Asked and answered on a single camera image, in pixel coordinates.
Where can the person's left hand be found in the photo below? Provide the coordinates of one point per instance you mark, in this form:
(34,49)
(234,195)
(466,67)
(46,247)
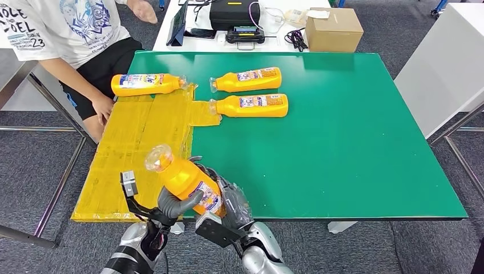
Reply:
(145,11)

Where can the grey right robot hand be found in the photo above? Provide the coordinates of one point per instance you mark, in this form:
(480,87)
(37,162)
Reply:
(236,206)

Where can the person's right hand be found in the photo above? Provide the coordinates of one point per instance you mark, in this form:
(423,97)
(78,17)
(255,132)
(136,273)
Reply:
(103,109)

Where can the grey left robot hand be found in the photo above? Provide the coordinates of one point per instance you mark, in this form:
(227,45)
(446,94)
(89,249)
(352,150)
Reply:
(170,204)

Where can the orange detergent bottle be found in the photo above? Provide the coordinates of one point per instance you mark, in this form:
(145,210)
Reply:
(151,90)
(251,110)
(247,85)
(181,177)

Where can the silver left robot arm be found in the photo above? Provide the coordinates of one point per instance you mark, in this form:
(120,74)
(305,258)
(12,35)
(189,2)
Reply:
(130,249)

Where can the person's right forearm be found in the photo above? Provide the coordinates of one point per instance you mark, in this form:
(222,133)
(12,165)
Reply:
(70,79)

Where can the white table foot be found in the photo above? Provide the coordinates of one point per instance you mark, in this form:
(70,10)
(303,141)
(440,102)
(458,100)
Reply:
(340,227)
(177,228)

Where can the tablet in dark folio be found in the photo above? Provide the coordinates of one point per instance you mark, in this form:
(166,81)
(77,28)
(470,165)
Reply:
(176,24)

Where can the yellow taped cardboard mat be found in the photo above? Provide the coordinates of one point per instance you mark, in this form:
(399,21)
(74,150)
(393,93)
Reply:
(124,151)

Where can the black smartphone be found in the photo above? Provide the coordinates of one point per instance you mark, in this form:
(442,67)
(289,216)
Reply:
(200,33)

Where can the person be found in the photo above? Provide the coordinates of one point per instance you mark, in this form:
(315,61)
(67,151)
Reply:
(75,34)

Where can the small white adapter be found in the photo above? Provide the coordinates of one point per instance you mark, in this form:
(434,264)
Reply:
(221,37)

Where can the black case with yellow stripe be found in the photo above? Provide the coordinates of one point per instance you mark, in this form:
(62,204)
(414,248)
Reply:
(234,15)

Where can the steel table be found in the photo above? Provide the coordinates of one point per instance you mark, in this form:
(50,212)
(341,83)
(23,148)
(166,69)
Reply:
(15,75)

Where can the black handheld device with screen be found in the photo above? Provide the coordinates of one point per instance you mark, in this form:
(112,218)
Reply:
(244,36)

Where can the white desk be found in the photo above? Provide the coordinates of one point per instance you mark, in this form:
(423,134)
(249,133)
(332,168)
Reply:
(272,41)

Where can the clear plastic bag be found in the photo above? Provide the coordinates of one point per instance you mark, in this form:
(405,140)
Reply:
(295,17)

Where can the white paper sheet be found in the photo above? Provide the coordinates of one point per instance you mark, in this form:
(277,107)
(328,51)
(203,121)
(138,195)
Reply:
(317,14)

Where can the brown cardboard box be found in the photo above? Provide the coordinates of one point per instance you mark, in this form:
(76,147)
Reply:
(333,36)

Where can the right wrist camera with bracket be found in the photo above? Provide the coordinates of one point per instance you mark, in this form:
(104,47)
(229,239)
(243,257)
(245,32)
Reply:
(217,230)

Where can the metal table frame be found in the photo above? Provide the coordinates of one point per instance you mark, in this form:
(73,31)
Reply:
(453,125)

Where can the blue cart frame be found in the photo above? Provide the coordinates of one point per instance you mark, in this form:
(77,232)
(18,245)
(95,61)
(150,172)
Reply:
(438,5)

